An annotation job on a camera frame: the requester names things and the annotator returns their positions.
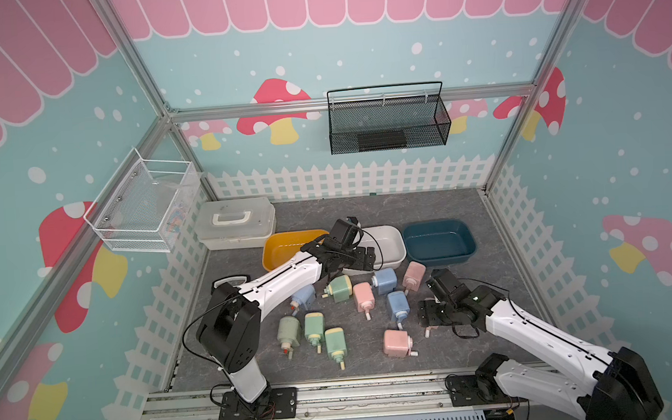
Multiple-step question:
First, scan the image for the black wire mesh basket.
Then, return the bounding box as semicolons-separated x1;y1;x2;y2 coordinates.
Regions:
326;81;452;155

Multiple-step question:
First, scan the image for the white storage box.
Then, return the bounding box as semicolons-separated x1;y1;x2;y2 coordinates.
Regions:
343;225;407;276

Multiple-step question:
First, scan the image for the blue sharpener left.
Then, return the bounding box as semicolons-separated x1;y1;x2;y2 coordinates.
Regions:
290;285;316;316

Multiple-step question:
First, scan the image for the pink sharpener upper right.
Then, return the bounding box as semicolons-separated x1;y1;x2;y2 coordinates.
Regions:
402;261;426;295

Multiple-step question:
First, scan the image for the blue sharpener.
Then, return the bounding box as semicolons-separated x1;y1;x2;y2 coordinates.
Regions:
371;268;397;296
387;291;410;330
290;285;316;316

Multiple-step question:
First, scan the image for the teal storage box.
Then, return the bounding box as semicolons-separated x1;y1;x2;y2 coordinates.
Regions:
402;219;478;267

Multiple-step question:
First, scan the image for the blue sharpener upper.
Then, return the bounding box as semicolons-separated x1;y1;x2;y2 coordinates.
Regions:
371;268;397;296

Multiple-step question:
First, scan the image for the pale green sharpener left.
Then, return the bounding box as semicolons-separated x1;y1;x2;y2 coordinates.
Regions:
277;316;301;360

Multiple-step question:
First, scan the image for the translucent lidded case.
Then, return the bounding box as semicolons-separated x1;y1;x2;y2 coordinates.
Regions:
194;197;276;251

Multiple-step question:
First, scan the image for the aluminium rail frame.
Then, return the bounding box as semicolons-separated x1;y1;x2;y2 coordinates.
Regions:
124;357;627;420

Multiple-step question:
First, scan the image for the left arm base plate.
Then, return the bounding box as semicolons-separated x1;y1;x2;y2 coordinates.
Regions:
213;387;298;420

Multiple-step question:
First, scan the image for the pink sharpener center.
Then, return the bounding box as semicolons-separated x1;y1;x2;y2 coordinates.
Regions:
353;282;376;321

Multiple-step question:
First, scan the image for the yellow storage box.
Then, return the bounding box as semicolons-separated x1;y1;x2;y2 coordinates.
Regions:
262;229;328;271

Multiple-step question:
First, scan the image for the white wire mesh basket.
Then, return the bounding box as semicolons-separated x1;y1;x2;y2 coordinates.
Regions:
84;149;201;253

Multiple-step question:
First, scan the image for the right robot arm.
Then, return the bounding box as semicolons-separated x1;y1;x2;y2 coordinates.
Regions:
418;269;665;420

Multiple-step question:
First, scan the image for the green sharpener upper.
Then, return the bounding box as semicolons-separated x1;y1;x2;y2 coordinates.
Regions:
322;275;354;304

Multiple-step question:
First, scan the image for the pink sharpener bottom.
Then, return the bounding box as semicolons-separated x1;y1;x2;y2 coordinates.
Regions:
383;329;419;358

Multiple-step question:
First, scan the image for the green sharpener bottom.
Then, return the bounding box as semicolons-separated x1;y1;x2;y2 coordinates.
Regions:
324;327;349;370

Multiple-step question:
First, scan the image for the green sharpener middle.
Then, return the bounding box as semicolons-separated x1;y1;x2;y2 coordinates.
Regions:
304;312;325;354

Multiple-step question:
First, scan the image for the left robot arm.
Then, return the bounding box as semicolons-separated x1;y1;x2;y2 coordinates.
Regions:
191;217;376;409

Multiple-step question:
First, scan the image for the black tool rack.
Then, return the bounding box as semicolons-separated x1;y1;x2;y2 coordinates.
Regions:
212;275;251;290

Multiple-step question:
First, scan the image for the blue sharpener center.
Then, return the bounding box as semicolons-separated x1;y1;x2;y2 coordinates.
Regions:
387;291;410;330

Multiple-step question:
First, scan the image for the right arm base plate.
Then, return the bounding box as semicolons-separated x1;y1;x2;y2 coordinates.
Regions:
444;374;497;407

